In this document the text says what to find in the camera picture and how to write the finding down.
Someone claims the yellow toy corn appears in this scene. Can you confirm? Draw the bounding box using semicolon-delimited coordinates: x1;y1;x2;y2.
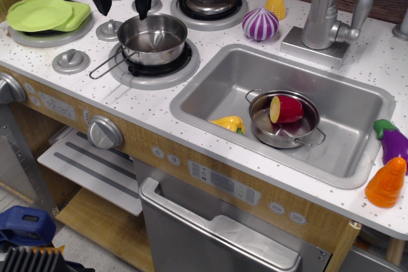
265;0;286;20

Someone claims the purple striped toy onion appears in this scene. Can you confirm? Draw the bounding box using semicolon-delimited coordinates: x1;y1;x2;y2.
242;7;279;41

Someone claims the steel saucepan with wire handle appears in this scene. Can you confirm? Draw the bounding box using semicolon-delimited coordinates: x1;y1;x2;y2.
89;13;187;80

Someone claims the grey stove knob front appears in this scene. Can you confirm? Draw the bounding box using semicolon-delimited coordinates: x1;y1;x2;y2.
52;49;91;75

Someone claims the silver dishwasher door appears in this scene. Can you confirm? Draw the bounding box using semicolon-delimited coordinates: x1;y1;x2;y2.
133;160;332;271

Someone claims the front right stove burner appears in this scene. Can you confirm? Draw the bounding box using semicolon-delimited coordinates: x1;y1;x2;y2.
108;39;200;90

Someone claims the front left stove burner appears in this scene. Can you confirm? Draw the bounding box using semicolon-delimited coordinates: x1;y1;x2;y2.
7;12;94;48

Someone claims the green plastic tray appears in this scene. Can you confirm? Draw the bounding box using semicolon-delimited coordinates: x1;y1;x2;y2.
8;0;91;32

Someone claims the yellow toy bell pepper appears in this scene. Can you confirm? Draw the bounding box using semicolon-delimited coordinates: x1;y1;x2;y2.
210;115;245;134

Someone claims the orange toy carrot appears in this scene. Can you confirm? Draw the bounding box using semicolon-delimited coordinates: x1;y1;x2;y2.
365;157;407;208

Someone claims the red toy pepper half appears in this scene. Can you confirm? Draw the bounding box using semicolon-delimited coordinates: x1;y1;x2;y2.
270;95;305;124

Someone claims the silver knob left edge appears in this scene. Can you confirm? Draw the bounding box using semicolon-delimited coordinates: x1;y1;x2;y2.
0;72;27;104

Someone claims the blue clamp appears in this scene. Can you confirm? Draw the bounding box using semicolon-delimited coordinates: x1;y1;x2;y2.
1;206;57;247

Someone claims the grey sink basin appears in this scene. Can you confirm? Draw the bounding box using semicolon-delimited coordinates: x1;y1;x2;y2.
170;44;395;189

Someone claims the large silver oven knob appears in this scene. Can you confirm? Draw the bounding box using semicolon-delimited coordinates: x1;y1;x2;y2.
87;115;124;150

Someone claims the silver toy faucet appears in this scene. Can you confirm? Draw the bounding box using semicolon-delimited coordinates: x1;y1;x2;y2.
280;0;374;69

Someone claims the black ribbed heat sink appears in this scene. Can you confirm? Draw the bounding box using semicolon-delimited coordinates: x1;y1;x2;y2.
1;248;69;272

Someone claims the back right stove burner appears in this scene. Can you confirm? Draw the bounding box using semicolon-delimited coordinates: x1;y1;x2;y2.
170;0;249;31

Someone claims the white oven shelf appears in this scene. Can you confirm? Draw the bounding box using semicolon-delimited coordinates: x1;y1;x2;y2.
38;127;142;216

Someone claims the steel pot lid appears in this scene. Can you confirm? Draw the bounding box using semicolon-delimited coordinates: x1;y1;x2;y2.
182;0;238;16

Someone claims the steel pot with two handles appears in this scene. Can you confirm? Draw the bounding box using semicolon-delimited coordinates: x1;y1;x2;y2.
245;89;326;149

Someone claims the purple toy eggplant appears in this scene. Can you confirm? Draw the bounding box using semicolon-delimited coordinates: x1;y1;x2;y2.
374;119;407;165

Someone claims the round green plastic plate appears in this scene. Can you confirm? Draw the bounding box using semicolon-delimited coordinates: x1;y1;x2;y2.
6;0;73;32

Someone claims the grey stove knob middle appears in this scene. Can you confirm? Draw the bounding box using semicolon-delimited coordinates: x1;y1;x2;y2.
96;19;122;41

